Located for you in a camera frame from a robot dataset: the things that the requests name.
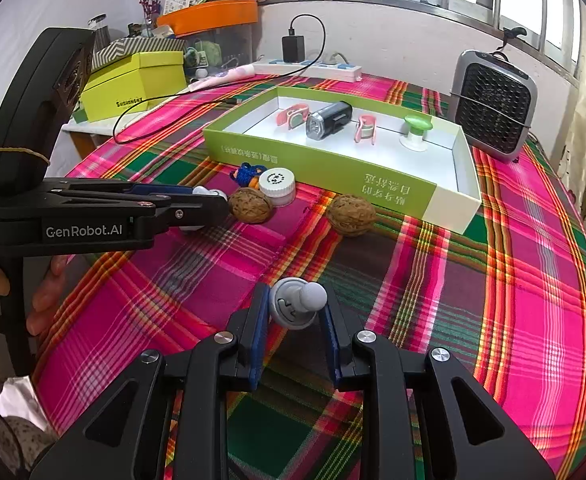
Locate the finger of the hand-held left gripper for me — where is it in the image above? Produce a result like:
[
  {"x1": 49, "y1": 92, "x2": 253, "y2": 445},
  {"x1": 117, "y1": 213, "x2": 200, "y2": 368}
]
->
[
  {"x1": 48, "y1": 178, "x2": 197, "y2": 201},
  {"x1": 68, "y1": 192, "x2": 232, "y2": 240}
]

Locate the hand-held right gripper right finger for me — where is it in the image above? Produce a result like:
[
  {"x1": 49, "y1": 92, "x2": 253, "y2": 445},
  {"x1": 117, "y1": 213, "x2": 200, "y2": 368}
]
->
[{"x1": 319, "y1": 285, "x2": 556, "y2": 480}]

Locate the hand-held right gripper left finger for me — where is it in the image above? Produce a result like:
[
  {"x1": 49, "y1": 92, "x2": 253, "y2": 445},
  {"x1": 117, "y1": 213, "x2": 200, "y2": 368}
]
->
[{"x1": 30, "y1": 282, "x2": 272, "y2": 480}]

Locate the white panda gadget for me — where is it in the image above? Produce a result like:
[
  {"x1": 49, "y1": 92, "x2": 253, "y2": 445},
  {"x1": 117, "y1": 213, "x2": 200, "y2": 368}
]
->
[{"x1": 180, "y1": 186, "x2": 229, "y2": 233}]

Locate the white mushroom-shaped knob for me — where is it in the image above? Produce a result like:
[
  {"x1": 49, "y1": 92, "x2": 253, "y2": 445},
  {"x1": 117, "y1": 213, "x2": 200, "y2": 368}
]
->
[{"x1": 269, "y1": 277, "x2": 328, "y2": 330}]

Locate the brown walnut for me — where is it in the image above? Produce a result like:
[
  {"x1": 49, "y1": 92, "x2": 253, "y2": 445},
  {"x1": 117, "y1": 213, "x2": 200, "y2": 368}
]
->
[
  {"x1": 326, "y1": 194, "x2": 377, "y2": 237},
  {"x1": 228, "y1": 187, "x2": 275, "y2": 223}
]

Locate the blue knitted toy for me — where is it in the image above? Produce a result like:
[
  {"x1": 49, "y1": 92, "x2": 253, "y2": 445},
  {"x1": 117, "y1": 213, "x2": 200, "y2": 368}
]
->
[{"x1": 230, "y1": 162, "x2": 260, "y2": 192}]

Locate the small white jar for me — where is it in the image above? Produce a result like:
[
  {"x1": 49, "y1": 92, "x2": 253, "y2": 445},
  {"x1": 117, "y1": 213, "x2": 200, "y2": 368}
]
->
[{"x1": 258, "y1": 166, "x2": 296, "y2": 207}]

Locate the large pink clip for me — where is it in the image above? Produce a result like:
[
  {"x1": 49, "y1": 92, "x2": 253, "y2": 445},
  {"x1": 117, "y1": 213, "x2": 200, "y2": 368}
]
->
[{"x1": 276, "y1": 104, "x2": 310, "y2": 128}]

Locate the green cardboard box tray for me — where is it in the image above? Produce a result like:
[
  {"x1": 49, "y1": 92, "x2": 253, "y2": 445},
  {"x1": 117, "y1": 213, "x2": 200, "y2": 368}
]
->
[{"x1": 203, "y1": 85, "x2": 483, "y2": 235}]

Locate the black bike light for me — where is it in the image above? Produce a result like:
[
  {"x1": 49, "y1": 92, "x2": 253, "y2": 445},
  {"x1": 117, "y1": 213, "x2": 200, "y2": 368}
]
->
[{"x1": 305, "y1": 101, "x2": 354, "y2": 141}]

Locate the small pink clip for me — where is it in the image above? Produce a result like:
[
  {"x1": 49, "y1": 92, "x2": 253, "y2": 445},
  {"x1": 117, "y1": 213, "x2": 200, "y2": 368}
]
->
[{"x1": 354, "y1": 114, "x2": 377, "y2": 145}]

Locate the green-topped white suction holder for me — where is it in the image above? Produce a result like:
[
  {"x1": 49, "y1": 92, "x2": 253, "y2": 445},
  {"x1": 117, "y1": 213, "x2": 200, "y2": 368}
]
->
[{"x1": 399, "y1": 114, "x2": 433, "y2": 152}]

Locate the person's left hand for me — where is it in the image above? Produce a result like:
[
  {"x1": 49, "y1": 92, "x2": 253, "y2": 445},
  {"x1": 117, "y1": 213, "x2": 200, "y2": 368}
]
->
[{"x1": 0, "y1": 250, "x2": 72, "y2": 338}]

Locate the yellow rubber band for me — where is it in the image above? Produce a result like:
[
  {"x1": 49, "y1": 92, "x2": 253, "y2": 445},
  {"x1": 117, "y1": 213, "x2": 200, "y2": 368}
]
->
[{"x1": 0, "y1": 146, "x2": 52, "y2": 167}]

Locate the yellow-green shoe box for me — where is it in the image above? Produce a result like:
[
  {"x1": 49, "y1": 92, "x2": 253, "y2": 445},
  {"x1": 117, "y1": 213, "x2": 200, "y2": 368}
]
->
[{"x1": 79, "y1": 51, "x2": 186, "y2": 123}]

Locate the dark glass jar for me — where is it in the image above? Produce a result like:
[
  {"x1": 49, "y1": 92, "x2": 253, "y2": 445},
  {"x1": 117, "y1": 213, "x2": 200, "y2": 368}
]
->
[{"x1": 88, "y1": 14, "x2": 110, "y2": 56}]

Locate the chevron patterned box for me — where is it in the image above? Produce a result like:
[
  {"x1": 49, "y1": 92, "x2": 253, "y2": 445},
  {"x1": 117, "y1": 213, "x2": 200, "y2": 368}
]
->
[{"x1": 90, "y1": 36, "x2": 186, "y2": 73}]

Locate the green plush toy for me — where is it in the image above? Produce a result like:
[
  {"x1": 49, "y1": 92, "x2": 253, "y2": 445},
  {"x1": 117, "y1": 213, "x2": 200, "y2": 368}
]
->
[{"x1": 185, "y1": 40, "x2": 224, "y2": 68}]

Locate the pink plaid tablecloth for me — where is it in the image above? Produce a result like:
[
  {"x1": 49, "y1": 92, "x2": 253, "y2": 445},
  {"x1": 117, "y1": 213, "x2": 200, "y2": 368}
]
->
[{"x1": 33, "y1": 72, "x2": 586, "y2": 480}]

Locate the clear bin with orange lid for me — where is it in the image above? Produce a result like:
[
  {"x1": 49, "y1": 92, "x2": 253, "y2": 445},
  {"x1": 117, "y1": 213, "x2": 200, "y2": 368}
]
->
[{"x1": 156, "y1": 0, "x2": 259, "y2": 68}]

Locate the white power strip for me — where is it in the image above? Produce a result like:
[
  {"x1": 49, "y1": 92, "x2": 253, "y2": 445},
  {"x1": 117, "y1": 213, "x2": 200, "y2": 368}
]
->
[{"x1": 250, "y1": 57, "x2": 363, "y2": 82}]

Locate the black charger plug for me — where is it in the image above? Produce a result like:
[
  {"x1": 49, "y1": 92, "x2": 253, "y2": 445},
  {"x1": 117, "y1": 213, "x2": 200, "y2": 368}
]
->
[{"x1": 281, "y1": 35, "x2": 306, "y2": 62}]

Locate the window with metal bars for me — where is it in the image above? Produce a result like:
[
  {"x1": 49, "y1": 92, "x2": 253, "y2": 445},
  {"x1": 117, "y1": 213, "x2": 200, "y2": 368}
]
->
[{"x1": 258, "y1": 0, "x2": 581, "y2": 66}]

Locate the grey fan heater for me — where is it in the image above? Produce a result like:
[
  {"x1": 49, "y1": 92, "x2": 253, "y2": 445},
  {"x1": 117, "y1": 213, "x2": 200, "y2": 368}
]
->
[{"x1": 448, "y1": 49, "x2": 539, "y2": 162}]

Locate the black clip on windowsill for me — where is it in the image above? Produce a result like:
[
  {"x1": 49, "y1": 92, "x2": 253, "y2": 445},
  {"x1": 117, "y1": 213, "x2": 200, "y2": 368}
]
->
[{"x1": 502, "y1": 26, "x2": 528, "y2": 48}]

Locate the black charging cable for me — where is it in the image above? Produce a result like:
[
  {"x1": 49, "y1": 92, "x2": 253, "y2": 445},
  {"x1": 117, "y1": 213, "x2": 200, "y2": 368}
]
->
[{"x1": 113, "y1": 14, "x2": 326, "y2": 146}]

